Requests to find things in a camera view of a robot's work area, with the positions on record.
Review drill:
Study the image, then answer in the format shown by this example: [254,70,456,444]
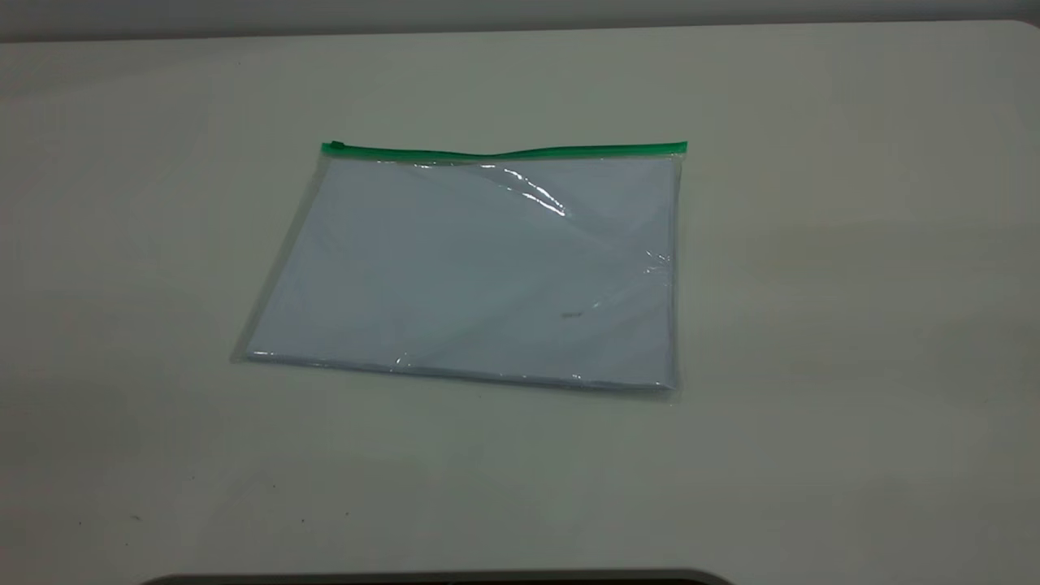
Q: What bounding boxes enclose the clear zip bag green zipper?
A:
[230,140,689,403]

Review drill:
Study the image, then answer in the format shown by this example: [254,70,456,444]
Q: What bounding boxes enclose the white paper stack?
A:
[244,158,679,392]

